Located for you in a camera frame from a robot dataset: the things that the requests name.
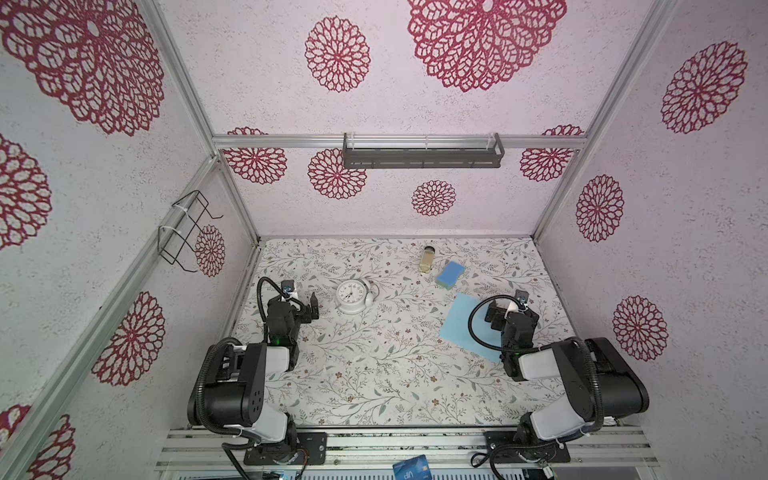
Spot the blue card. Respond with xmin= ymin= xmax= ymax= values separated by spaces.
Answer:
xmin=392 ymin=455 xmax=433 ymax=480

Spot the small yellow liquid jar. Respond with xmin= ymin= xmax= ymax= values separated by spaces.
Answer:
xmin=419 ymin=246 xmax=436 ymax=274

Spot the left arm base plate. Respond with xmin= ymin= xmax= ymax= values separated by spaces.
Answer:
xmin=244 ymin=431 xmax=328 ymax=467

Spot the white alarm clock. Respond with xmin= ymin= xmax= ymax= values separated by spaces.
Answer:
xmin=335 ymin=278 xmax=380 ymax=315

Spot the light blue paper sheet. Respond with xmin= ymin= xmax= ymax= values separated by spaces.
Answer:
xmin=440 ymin=293 xmax=501 ymax=364

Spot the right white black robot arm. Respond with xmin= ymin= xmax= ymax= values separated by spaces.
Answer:
xmin=467 ymin=295 xmax=650 ymax=451

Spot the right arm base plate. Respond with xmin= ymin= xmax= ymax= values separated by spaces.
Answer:
xmin=483 ymin=430 xmax=571 ymax=464

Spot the blue green sponge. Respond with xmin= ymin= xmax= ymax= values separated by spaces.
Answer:
xmin=435 ymin=261 xmax=466 ymax=290

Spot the black wire wall basket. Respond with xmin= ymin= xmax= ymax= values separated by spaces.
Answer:
xmin=156 ymin=189 xmax=224 ymax=275

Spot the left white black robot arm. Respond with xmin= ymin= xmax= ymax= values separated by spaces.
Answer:
xmin=187 ymin=294 xmax=319 ymax=452

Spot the black wall shelf rack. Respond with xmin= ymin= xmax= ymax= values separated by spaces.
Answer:
xmin=341 ymin=134 xmax=506 ymax=170

